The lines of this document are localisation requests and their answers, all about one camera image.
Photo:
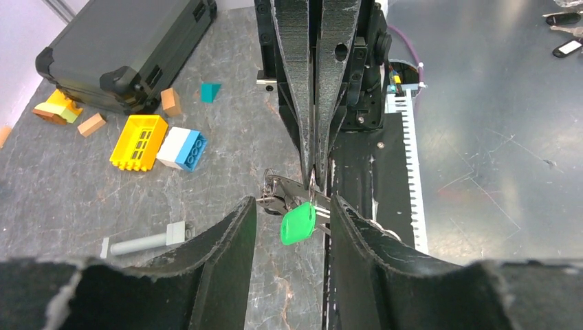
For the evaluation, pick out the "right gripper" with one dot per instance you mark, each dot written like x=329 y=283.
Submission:
x=328 y=63

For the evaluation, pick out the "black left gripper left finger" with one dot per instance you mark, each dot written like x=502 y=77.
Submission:
x=202 y=284

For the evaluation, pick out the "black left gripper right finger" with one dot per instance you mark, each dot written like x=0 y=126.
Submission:
x=489 y=294

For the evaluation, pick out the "green key tag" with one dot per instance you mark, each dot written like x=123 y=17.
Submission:
x=298 y=224

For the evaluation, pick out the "silver key with ring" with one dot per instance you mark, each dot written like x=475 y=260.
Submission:
x=276 y=197

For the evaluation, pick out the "perforated metal ring plate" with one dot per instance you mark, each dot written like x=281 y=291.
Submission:
x=320 y=202

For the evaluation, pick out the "grey toy axle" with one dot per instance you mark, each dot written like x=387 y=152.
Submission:
x=176 y=233

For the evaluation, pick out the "teal small block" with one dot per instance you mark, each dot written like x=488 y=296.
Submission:
x=209 y=91

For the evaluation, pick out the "white and blue brick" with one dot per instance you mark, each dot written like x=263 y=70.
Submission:
x=182 y=148

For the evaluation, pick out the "yellow window brick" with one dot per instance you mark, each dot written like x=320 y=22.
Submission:
x=139 y=143

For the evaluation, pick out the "tan wooden block near case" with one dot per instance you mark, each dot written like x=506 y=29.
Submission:
x=91 y=125

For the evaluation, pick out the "dark grey hard case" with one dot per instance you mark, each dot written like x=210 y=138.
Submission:
x=120 y=55

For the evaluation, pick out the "orange green brown brick stack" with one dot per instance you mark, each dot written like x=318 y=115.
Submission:
x=58 y=109

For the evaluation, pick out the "black key tags on bench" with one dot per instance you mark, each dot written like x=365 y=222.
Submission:
x=565 y=22

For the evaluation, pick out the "light wooden block at wall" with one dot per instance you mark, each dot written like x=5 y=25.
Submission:
x=4 y=133

